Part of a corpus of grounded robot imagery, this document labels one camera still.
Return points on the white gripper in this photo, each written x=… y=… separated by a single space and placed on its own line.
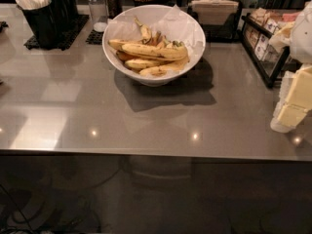
x=302 y=39

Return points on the long top yellow banana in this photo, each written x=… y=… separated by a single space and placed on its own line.
x=154 y=52

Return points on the white paper bowl liner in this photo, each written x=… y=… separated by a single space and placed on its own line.
x=177 y=25

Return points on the white ceramic bowl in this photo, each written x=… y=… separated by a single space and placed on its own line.
x=152 y=13

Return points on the small upright banana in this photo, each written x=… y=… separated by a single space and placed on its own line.
x=145 y=31

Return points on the middle short yellow banana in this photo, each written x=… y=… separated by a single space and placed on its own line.
x=140 y=63

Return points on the left back yellow banana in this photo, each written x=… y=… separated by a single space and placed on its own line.
x=117 y=44

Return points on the black condiment packet rack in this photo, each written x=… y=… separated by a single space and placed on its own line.
x=270 y=64

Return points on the napkin dispenser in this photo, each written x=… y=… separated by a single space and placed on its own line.
x=218 y=18

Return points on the small black rubber mat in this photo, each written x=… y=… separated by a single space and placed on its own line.
x=94 y=38

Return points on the glass salt shaker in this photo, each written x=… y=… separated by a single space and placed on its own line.
x=98 y=14

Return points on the rear black cutlery cup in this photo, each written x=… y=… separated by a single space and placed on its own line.
x=64 y=12

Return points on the black cutlery cup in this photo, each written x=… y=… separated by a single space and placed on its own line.
x=43 y=25
x=64 y=12

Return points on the front black cutlery cup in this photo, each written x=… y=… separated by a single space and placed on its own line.
x=43 y=25

